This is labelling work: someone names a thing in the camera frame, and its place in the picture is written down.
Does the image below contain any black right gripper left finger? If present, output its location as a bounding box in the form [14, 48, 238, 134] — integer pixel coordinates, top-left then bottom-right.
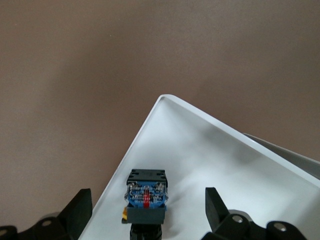
[0, 187, 94, 240]

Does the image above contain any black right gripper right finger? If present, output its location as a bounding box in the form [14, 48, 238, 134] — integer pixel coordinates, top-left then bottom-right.
[199, 186, 305, 240]

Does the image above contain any white plastic tray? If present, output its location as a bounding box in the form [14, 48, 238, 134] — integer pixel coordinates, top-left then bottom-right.
[81, 93, 320, 240]

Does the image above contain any red push button switch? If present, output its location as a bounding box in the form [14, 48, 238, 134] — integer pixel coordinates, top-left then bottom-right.
[120, 168, 169, 240]

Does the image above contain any brown table mat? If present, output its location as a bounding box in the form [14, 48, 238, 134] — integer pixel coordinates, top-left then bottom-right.
[0, 0, 320, 240]

